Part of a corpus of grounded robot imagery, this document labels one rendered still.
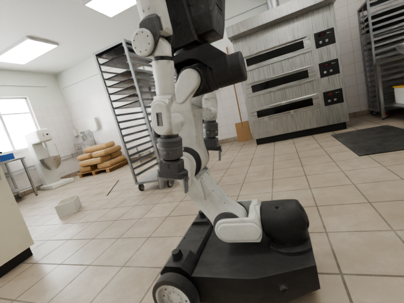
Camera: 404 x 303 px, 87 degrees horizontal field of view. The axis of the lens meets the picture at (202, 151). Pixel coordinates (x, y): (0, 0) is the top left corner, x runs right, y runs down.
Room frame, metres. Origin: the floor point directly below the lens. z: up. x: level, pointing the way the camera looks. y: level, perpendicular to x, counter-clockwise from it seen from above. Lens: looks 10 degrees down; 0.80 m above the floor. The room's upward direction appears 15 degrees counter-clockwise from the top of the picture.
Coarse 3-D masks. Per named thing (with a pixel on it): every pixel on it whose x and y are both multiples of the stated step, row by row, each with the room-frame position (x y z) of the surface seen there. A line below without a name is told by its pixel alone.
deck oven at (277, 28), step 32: (320, 0) 3.10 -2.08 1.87; (256, 32) 3.64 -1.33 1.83; (288, 32) 3.47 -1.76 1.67; (320, 32) 3.31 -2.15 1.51; (256, 64) 3.65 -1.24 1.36; (288, 64) 3.50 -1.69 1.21; (320, 64) 3.33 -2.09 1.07; (256, 96) 3.72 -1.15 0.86; (288, 96) 3.53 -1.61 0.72; (320, 96) 3.36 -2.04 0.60; (256, 128) 3.76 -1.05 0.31; (288, 128) 3.56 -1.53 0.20; (320, 128) 3.42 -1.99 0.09
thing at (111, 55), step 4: (116, 48) 2.64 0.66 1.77; (120, 48) 2.65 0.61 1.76; (128, 48) 2.71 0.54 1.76; (108, 52) 2.69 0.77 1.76; (112, 52) 2.71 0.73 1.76; (116, 52) 2.74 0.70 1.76; (120, 52) 2.78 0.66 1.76; (124, 52) 2.81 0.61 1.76; (132, 52) 2.88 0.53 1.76; (100, 56) 2.74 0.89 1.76; (104, 56) 2.76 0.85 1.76; (108, 56) 2.79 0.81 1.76; (112, 56) 2.83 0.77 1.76; (116, 56) 2.86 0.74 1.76
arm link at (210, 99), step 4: (204, 96) 1.12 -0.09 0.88; (208, 96) 1.11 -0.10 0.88; (212, 96) 1.11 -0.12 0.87; (204, 100) 1.17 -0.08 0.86; (208, 100) 1.17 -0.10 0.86; (212, 100) 1.16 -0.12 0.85; (216, 100) 1.17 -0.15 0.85; (208, 104) 1.18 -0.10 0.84; (212, 104) 1.18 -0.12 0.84; (216, 104) 1.17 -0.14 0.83; (216, 108) 1.17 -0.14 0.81
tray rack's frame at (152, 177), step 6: (120, 42) 2.58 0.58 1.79; (126, 42) 2.61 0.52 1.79; (108, 48) 2.65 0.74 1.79; (114, 48) 2.76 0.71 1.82; (96, 54) 2.72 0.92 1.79; (144, 120) 3.30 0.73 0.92; (150, 138) 3.30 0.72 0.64; (150, 174) 2.99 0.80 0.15; (156, 174) 2.89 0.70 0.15; (138, 180) 2.81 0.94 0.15; (144, 180) 2.72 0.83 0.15; (150, 180) 2.64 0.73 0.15; (156, 180) 2.61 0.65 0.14
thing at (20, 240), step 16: (0, 192) 1.67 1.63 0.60; (0, 208) 1.63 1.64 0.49; (16, 208) 1.73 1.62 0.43; (0, 224) 1.58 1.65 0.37; (16, 224) 1.68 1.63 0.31; (0, 240) 1.54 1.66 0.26; (16, 240) 1.64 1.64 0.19; (32, 240) 1.74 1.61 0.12; (0, 256) 1.51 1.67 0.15; (16, 256) 1.62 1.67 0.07; (0, 272) 1.49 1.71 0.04
